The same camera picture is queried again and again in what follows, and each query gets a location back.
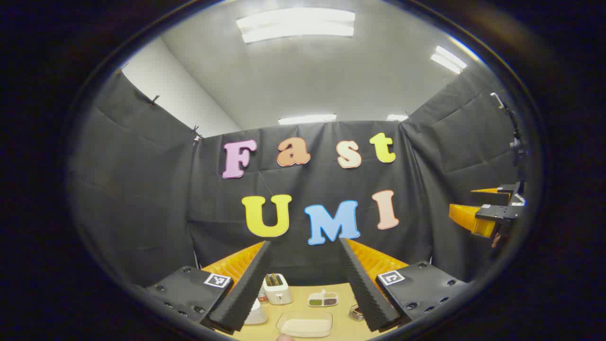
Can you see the white divided dish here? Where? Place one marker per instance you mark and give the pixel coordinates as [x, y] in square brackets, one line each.
[323, 299]

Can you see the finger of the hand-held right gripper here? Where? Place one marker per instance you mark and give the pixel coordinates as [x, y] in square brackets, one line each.
[509, 188]
[497, 213]

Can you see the white toaster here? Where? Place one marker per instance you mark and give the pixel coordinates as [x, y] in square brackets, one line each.
[277, 290]

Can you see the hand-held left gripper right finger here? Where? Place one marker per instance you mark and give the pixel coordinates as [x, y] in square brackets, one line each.
[364, 289]

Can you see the clear rice container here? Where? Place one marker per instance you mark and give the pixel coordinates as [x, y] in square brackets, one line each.
[304, 326]

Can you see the ceiling light panel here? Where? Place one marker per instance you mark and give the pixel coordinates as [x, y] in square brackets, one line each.
[296, 24]
[448, 59]
[396, 117]

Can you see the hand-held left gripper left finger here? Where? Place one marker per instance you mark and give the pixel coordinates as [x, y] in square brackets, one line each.
[251, 289]

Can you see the metal chopstick holder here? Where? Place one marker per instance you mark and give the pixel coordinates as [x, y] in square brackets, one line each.
[356, 313]

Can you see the white rice cooker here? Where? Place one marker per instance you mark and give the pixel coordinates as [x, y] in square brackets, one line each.
[256, 313]

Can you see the pile of dark red beans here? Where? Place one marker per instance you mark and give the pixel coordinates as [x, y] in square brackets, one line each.
[330, 301]

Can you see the clear plastic water bottle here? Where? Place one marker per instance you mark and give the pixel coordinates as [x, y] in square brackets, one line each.
[262, 297]

